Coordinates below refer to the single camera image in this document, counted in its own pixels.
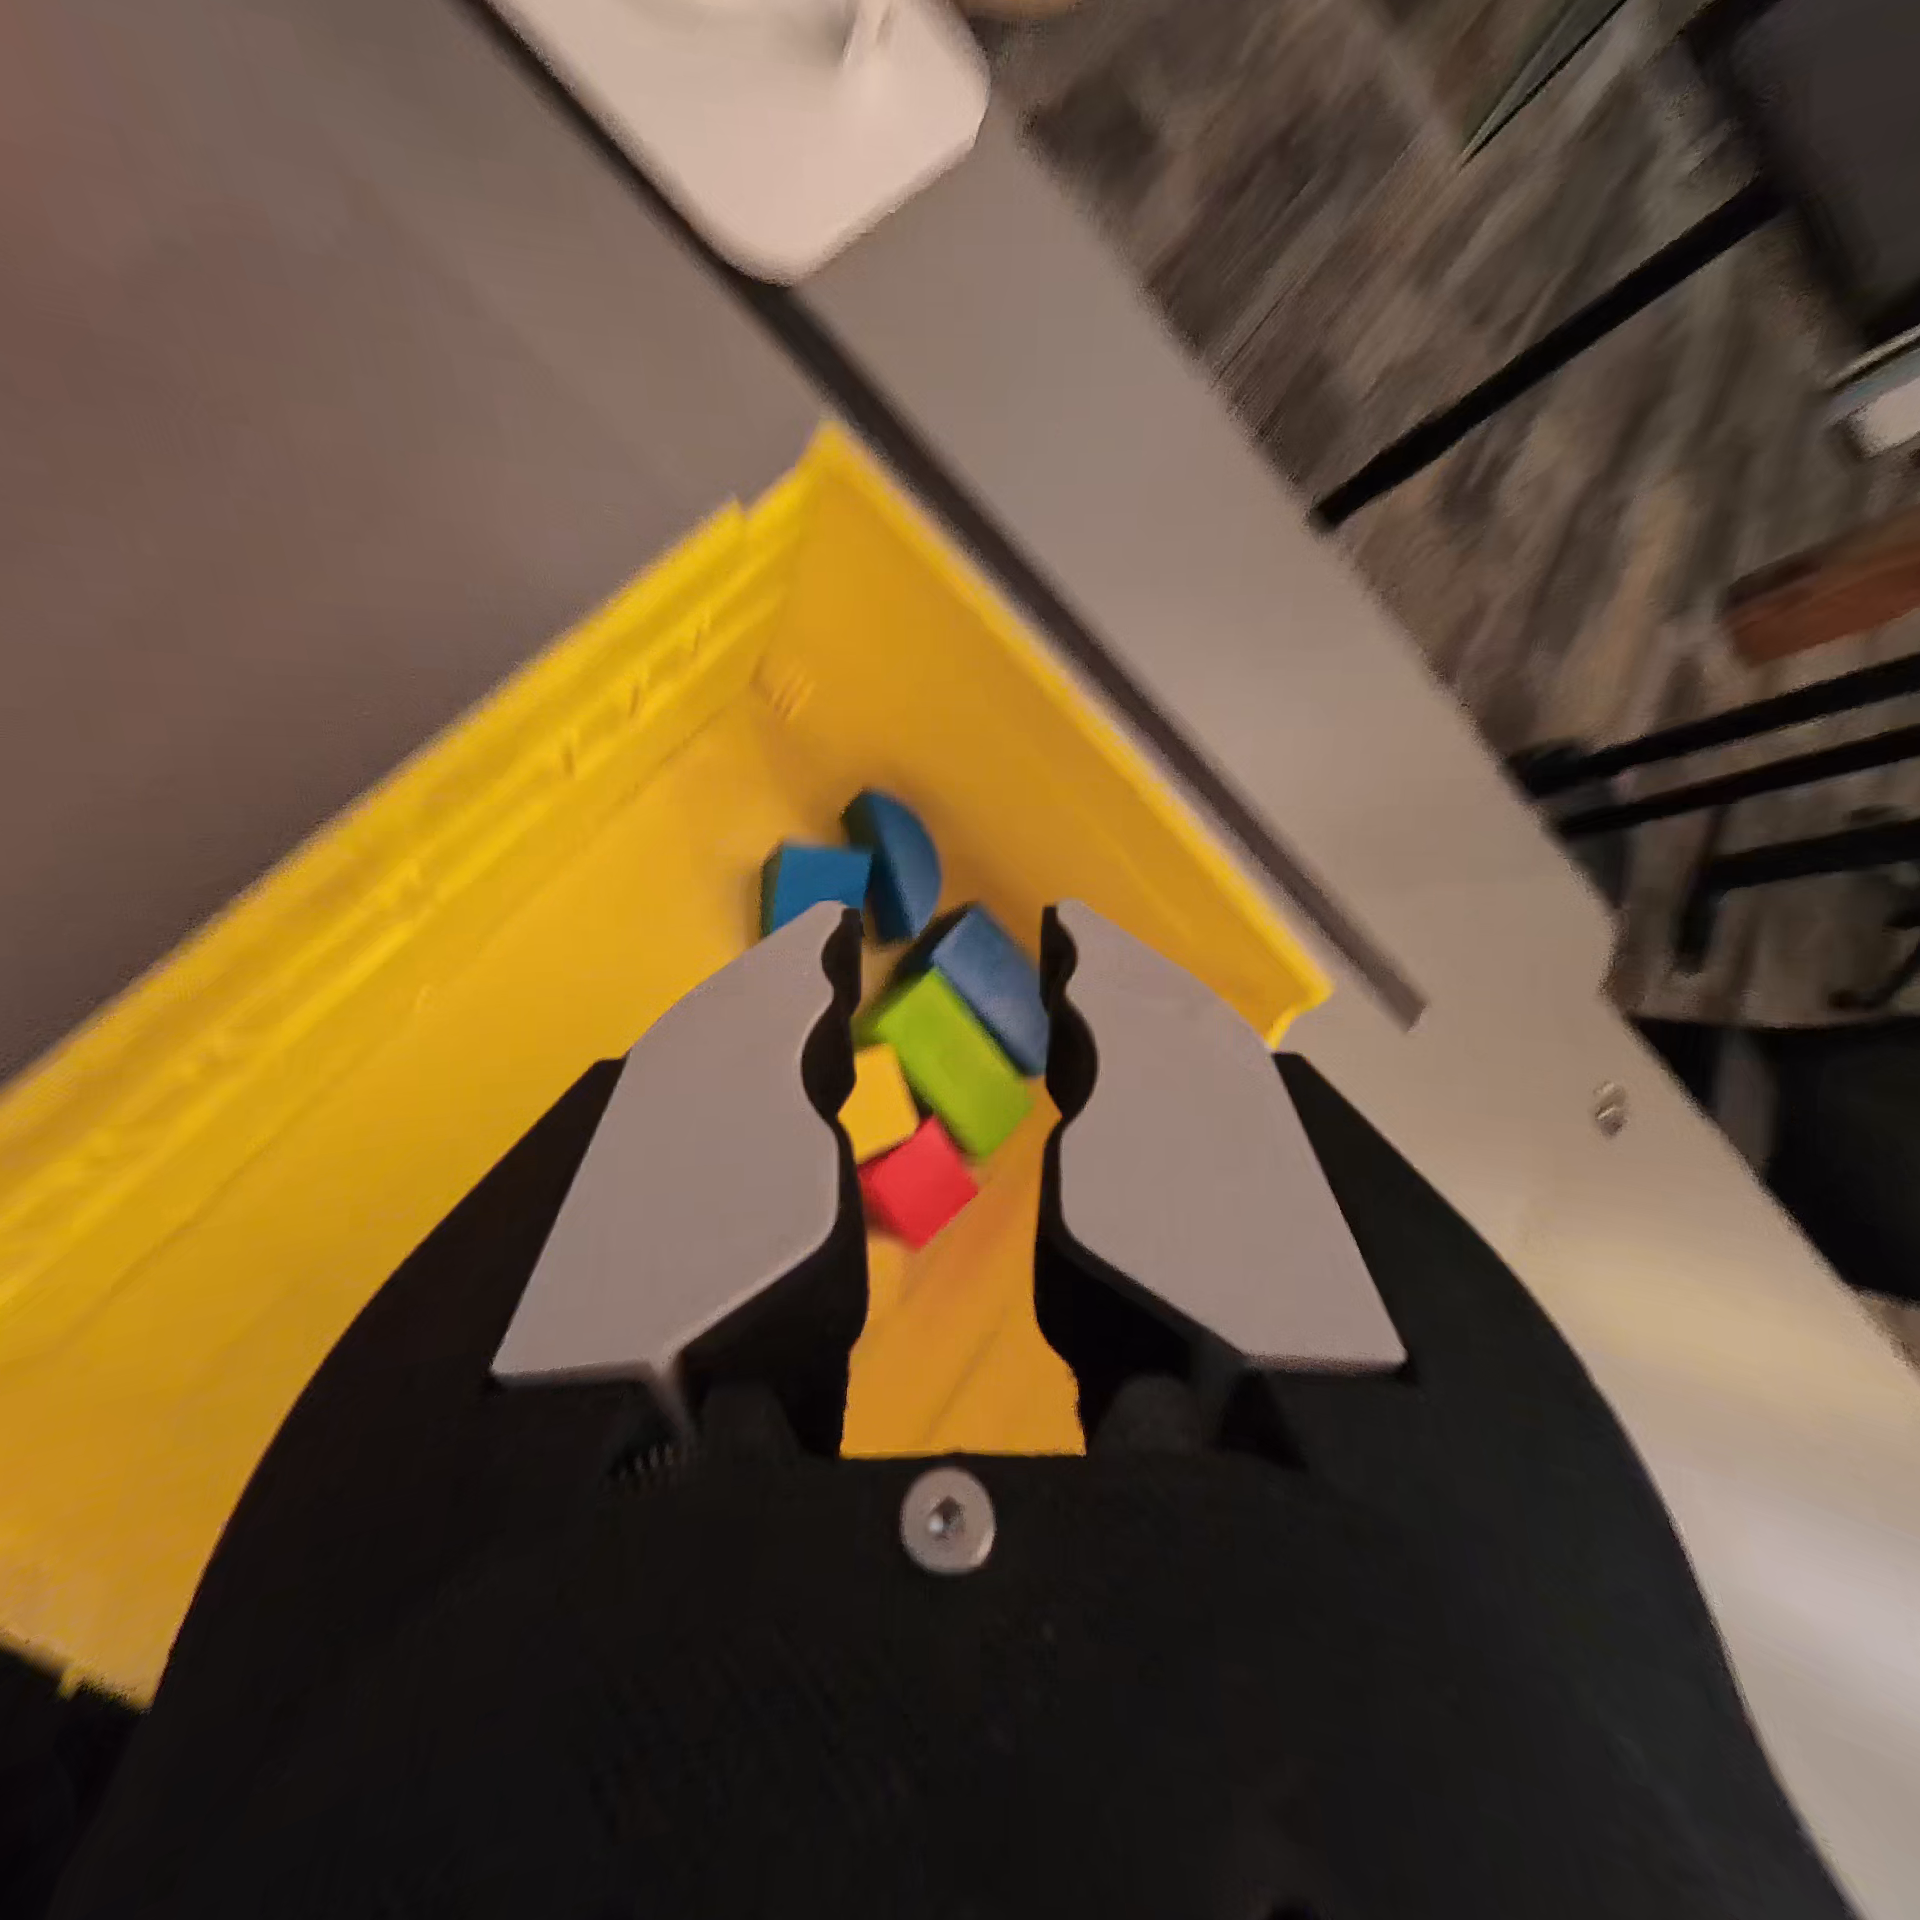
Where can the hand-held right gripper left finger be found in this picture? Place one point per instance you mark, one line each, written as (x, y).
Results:
(690, 1185)

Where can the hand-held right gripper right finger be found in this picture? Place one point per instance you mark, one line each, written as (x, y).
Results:
(1214, 1185)

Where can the orange wooden cube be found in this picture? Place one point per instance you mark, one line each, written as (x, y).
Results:
(878, 1103)

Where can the red wooden cube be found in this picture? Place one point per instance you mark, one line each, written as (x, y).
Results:
(917, 1185)

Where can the yellow plastic bin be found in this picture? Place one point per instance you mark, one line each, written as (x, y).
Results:
(452, 1125)

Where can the green wooden block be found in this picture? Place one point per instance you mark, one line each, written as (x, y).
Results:
(945, 1060)

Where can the blue rectangular wooden block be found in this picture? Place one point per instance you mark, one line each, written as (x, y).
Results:
(809, 879)
(990, 983)

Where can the blue half-round wooden block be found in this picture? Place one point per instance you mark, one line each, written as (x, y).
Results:
(902, 863)

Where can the round table grommet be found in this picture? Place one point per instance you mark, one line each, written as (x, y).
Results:
(1609, 1110)

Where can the black office chair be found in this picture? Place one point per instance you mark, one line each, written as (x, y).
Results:
(1830, 1156)

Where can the black metal leg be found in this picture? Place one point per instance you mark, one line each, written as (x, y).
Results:
(1545, 353)

